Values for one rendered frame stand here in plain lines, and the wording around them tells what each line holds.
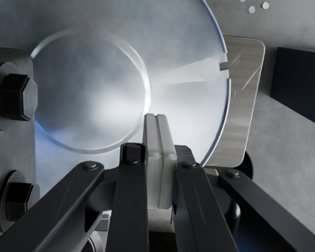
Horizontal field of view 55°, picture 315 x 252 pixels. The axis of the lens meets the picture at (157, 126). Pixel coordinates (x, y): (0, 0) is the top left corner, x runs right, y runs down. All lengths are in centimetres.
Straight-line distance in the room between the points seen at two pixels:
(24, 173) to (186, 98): 18
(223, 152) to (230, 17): 82
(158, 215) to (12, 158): 38
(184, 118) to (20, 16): 19
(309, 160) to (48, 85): 116
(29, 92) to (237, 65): 21
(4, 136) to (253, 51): 24
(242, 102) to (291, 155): 99
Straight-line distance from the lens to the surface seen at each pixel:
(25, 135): 20
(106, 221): 47
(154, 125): 18
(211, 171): 65
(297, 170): 135
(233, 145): 34
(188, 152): 17
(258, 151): 125
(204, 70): 31
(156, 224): 55
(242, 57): 32
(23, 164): 20
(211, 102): 32
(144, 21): 30
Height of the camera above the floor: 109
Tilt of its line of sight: 72 degrees down
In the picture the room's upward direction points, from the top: 176 degrees clockwise
